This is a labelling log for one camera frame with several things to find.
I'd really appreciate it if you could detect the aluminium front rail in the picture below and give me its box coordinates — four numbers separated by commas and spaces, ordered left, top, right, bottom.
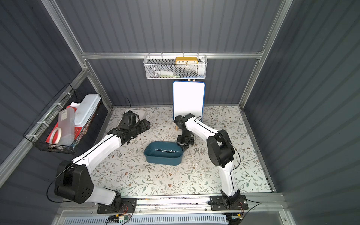
56, 193, 288, 217

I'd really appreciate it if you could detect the black wire wall basket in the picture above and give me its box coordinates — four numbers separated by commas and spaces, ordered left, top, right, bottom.
23, 85, 108, 155

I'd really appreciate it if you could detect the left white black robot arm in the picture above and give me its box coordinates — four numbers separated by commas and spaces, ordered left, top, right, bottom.
51, 110, 151, 206

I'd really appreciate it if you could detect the red box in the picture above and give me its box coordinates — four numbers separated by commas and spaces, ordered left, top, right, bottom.
46, 102, 90, 143

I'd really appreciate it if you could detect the white wire mesh basket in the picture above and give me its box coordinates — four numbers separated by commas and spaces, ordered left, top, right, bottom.
143, 55, 208, 80

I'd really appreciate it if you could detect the white tape roll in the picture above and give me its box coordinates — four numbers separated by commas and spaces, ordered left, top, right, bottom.
49, 127, 62, 144

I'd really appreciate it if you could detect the teal plastic storage tray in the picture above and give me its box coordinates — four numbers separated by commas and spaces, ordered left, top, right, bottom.
143, 141, 184, 166

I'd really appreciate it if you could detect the white marker pen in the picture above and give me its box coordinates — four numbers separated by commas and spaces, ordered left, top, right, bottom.
155, 70, 180, 78

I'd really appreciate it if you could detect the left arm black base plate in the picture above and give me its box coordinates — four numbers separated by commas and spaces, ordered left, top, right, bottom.
97, 198, 137, 214

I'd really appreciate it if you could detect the white board with blue frame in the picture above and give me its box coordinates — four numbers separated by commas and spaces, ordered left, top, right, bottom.
172, 81, 206, 120

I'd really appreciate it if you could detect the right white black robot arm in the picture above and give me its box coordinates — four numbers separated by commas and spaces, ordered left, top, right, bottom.
174, 113, 241, 209

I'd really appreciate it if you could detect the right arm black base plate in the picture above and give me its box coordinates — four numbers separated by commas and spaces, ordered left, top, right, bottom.
207, 195, 249, 211

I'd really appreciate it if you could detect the yellow clock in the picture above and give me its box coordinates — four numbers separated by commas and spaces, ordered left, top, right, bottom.
175, 56, 198, 65

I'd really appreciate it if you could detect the translucent plastic container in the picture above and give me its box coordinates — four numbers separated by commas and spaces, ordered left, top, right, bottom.
58, 107, 75, 146

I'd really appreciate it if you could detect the interior design trends book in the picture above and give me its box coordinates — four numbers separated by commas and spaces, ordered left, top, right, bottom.
131, 109, 146, 121

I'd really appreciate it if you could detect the white plastic case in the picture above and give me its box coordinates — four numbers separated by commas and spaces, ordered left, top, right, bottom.
74, 94, 101, 127

